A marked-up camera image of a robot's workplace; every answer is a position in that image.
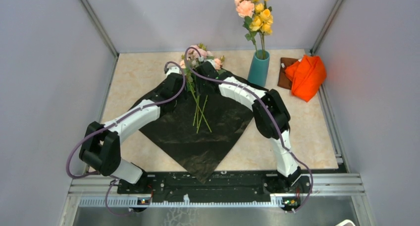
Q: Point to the pink flower bunch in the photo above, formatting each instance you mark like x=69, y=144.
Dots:
x=195, y=56

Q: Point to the teal ceramic vase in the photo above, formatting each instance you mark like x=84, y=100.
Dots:
x=259, y=68

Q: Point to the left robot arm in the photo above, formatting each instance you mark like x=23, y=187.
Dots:
x=101, y=147

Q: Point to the peach rose stem in vase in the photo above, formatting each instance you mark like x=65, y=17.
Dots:
x=246, y=10

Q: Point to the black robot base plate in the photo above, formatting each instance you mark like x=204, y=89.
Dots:
x=220, y=187

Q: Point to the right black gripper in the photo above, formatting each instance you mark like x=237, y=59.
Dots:
x=198, y=86

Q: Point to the left aluminium frame post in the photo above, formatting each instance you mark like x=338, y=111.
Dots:
x=99, y=27

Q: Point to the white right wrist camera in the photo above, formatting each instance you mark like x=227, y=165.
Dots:
x=213, y=63

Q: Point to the grey cable duct rail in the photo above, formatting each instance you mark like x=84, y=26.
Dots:
x=140, y=202

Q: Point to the aluminium frame post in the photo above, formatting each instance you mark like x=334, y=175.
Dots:
x=327, y=25
x=99, y=27

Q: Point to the right aluminium frame post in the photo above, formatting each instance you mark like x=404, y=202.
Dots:
x=327, y=25

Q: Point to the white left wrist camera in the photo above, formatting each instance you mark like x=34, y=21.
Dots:
x=172, y=70

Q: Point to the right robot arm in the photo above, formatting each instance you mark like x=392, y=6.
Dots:
x=270, y=114

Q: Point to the brown cloth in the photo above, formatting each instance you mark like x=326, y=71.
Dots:
x=284, y=81

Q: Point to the black wrapping paper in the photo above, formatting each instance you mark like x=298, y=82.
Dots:
x=194, y=134

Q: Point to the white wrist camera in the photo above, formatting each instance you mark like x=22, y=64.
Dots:
x=213, y=63
x=172, y=70

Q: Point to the orange cloth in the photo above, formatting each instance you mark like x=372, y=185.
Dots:
x=306, y=75

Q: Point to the yellow flower bunch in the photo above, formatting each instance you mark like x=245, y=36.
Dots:
x=261, y=26

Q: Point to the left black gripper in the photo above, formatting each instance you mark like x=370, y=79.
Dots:
x=163, y=83

